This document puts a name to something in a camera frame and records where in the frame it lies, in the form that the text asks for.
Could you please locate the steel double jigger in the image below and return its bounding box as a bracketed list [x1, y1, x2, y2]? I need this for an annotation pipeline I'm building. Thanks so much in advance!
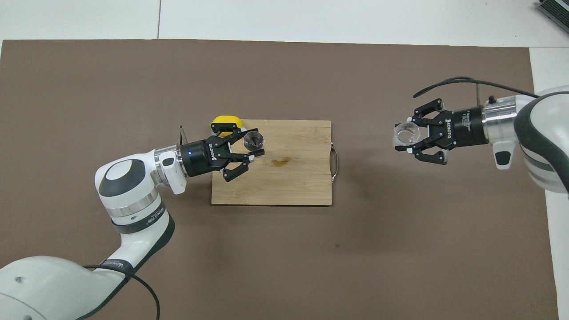
[243, 130, 266, 152]

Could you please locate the brown table mat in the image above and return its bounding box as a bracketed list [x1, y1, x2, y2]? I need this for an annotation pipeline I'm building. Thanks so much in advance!
[0, 39, 560, 320]

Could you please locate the wooden cutting board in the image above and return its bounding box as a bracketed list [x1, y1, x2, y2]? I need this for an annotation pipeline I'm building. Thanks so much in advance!
[211, 119, 338, 206]

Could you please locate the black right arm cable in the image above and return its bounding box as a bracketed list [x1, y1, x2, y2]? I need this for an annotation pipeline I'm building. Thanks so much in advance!
[413, 76, 541, 108]

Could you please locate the grey ribbed device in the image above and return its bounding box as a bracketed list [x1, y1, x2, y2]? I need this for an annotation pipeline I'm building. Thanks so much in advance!
[536, 0, 569, 28]

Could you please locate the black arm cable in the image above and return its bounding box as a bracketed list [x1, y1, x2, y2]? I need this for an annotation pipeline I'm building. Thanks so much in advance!
[413, 76, 541, 108]
[82, 126, 189, 320]

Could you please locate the clear plastic cup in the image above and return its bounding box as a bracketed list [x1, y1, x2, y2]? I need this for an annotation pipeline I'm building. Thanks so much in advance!
[393, 122, 424, 152]

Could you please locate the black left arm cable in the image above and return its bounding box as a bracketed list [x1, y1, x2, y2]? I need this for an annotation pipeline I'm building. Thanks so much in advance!
[82, 126, 189, 320]

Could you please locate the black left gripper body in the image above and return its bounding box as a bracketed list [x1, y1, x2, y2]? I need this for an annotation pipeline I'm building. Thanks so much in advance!
[180, 137, 226, 178]

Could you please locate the yellow lemon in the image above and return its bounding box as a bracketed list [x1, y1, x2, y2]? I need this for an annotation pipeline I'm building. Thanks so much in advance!
[210, 115, 244, 139]

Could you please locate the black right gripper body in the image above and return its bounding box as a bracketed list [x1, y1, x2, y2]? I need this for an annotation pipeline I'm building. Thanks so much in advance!
[446, 105, 489, 150]

